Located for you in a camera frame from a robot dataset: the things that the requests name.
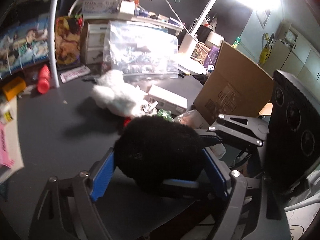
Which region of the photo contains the white desk lamp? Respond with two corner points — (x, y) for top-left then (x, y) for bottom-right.
(177, 0), (251, 75)

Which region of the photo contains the pink book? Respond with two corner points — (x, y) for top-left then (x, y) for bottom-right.
(0, 124), (14, 168)

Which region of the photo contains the white desk shelf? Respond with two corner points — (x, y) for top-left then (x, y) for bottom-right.
(82, 12), (183, 35)

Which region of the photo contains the colourful anime picture card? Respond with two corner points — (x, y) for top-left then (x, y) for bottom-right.
(55, 14), (83, 67)

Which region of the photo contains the red plastic bottle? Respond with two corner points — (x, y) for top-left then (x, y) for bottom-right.
(37, 64), (50, 94)

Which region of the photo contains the brown cardboard box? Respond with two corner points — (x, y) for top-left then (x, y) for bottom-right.
(193, 42), (273, 125)

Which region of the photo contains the yellow hanging bag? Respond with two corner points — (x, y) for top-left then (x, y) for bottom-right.
(258, 33), (274, 66)

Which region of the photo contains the clear zip plastic bag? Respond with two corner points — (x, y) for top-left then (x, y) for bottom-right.
(103, 21), (179, 82)

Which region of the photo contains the anime poster board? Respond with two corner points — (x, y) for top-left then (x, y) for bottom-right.
(1, 17), (49, 80)

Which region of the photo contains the white curved pole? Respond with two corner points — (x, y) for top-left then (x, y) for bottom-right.
(48, 0), (60, 88)

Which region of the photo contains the white drawer unit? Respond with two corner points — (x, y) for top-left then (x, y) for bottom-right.
(81, 21), (110, 64)

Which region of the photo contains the orange small container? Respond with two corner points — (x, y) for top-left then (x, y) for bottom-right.
(2, 77), (27, 101)

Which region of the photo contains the beige wardrobe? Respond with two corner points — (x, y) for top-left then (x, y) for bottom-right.
(262, 21), (319, 96)

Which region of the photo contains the white fluffy plush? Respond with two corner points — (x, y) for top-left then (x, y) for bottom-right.
(91, 69), (146, 118)

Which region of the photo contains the white rectangular box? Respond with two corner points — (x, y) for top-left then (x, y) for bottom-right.
(146, 85), (188, 115)

